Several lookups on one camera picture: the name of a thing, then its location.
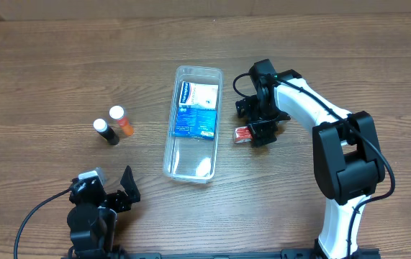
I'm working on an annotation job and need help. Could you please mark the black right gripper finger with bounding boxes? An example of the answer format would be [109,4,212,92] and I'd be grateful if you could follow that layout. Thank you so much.
[247,121,278,147]
[235,95,259,118]

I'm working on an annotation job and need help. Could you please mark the red medicine box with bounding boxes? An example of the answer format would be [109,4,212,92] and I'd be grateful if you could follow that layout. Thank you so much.
[233,126,253,144]

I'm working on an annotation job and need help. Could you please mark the blue lozenge box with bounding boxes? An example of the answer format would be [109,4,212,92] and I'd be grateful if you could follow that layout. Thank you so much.
[173,108,217,140]

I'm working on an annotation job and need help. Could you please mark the clear plastic container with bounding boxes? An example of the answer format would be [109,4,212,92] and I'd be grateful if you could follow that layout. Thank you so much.
[163,65,224,183]

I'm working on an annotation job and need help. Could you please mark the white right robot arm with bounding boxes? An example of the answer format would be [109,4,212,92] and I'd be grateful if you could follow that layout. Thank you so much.
[235,59,386,258]

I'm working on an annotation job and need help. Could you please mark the black bottle white cap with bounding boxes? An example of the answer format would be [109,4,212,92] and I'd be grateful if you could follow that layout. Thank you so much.
[93,119,119,145]

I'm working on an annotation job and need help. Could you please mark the orange bottle white cap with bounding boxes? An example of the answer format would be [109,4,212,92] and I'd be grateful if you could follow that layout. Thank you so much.
[109,106,134,136]

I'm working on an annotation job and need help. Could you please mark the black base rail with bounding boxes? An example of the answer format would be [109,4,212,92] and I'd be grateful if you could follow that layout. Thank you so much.
[60,247,382,259]

